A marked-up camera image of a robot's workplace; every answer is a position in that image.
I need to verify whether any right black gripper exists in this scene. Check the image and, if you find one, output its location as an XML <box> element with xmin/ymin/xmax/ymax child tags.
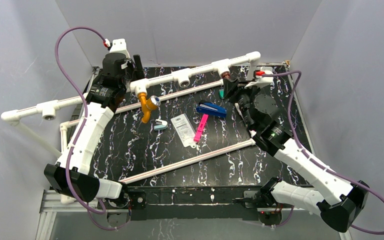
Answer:
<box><xmin>221</xmin><ymin>78</ymin><xmax>261</xmax><ymax>132</ymax></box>

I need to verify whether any brown plastic faucet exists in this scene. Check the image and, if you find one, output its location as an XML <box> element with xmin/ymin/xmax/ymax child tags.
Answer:
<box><xmin>220</xmin><ymin>70</ymin><xmax>231</xmax><ymax>80</ymax></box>

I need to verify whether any white PVC pipe frame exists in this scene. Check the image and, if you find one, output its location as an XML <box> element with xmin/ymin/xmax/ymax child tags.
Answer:
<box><xmin>0</xmin><ymin>50</ymin><xmax>262</xmax><ymax>205</ymax></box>

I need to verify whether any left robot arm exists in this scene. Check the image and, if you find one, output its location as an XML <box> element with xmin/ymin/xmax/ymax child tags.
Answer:
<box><xmin>44</xmin><ymin>53</ymin><xmax>145</xmax><ymax>208</ymax></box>

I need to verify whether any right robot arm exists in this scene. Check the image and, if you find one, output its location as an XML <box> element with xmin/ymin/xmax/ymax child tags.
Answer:
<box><xmin>223</xmin><ymin>78</ymin><xmax>368</xmax><ymax>233</ymax></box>

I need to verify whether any teal green eraser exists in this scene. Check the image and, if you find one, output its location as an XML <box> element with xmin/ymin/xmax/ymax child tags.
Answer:
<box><xmin>219</xmin><ymin>89</ymin><xmax>225</xmax><ymax>99</ymax></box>

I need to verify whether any blue stapler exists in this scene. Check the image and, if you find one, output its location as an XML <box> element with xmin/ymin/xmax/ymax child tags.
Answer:
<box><xmin>195</xmin><ymin>101</ymin><xmax>227</xmax><ymax>118</ymax></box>

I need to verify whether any orange plastic faucet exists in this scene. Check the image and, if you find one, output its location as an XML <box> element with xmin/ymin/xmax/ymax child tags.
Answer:
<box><xmin>137</xmin><ymin>92</ymin><xmax>161</xmax><ymax>124</ymax></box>

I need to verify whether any pink plastic clip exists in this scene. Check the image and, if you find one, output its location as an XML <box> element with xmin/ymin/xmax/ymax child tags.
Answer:
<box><xmin>193</xmin><ymin>114</ymin><xmax>209</xmax><ymax>143</ymax></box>

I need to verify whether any white barcode label tag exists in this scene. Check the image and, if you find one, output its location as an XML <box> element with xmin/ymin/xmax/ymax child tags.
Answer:
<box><xmin>170</xmin><ymin>113</ymin><xmax>197</xmax><ymax>149</ymax></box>

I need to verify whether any small white teal clip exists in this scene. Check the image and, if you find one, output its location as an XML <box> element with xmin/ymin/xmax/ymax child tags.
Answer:
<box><xmin>153</xmin><ymin>119</ymin><xmax>168</xmax><ymax>131</ymax></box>

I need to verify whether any black front base bar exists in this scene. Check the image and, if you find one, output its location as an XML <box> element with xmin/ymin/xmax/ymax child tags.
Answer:
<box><xmin>127</xmin><ymin>185</ymin><xmax>266</xmax><ymax>221</ymax></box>

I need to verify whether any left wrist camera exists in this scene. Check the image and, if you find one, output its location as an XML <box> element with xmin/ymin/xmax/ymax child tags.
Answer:
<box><xmin>103</xmin><ymin>38</ymin><xmax>130</xmax><ymax>58</ymax></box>

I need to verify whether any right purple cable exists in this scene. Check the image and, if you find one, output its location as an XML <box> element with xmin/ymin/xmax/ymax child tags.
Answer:
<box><xmin>261</xmin><ymin>70</ymin><xmax>384</xmax><ymax>236</ymax></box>

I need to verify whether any aluminium frame rail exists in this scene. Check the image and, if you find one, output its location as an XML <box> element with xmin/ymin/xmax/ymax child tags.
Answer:
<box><xmin>36</xmin><ymin>66</ymin><xmax>352</xmax><ymax>240</ymax></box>

